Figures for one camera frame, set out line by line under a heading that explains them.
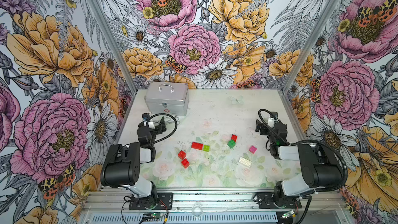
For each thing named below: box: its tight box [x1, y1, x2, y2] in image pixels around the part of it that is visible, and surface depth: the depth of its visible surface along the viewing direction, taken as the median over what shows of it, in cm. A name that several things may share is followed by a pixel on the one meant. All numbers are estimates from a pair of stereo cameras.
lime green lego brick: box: [202, 144, 210, 152], surface depth 93 cm
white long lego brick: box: [238, 156, 252, 167], surface depth 87 cm
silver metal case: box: [143, 81, 190, 117], surface depth 101 cm
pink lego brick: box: [248, 145, 258, 154], surface depth 91 cm
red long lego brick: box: [191, 141, 204, 151], surface depth 93 cm
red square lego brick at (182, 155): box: [177, 150, 187, 161], surface depth 89 cm
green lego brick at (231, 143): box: [227, 139, 236, 149], surface depth 94 cm
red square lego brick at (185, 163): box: [181, 158, 191, 170], surface depth 85 cm
